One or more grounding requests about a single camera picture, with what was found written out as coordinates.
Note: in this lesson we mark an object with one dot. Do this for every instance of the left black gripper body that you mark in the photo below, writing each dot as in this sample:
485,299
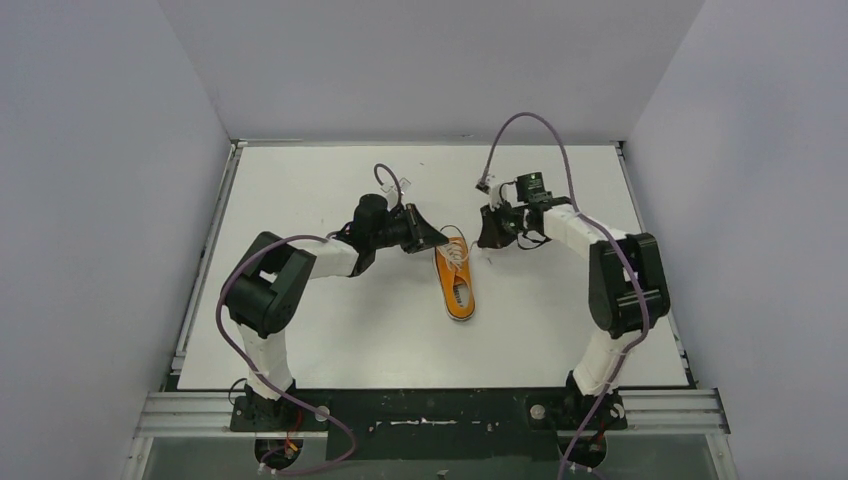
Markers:
413,229

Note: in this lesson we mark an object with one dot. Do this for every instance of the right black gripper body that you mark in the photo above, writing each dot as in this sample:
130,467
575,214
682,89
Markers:
516,216

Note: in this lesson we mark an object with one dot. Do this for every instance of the orange canvas sneaker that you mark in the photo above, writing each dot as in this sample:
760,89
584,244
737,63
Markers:
457,289

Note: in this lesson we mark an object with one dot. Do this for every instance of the white shoelace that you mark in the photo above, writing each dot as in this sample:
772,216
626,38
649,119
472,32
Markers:
457,251

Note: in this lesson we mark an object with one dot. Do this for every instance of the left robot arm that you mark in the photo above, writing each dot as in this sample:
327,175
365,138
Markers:
262,294

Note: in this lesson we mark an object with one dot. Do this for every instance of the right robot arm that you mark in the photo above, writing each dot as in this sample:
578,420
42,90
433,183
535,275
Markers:
627,288

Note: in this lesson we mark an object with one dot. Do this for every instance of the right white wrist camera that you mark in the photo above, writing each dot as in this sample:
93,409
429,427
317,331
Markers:
495,190

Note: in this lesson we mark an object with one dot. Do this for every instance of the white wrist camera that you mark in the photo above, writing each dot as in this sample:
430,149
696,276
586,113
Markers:
394,191
495,190

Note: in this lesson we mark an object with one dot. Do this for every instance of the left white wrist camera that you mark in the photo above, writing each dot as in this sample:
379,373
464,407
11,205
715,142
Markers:
394,191

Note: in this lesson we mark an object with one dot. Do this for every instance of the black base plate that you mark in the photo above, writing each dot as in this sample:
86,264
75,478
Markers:
433,424

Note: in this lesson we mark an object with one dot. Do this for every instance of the aluminium frame rail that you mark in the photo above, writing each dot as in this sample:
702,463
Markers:
208,414

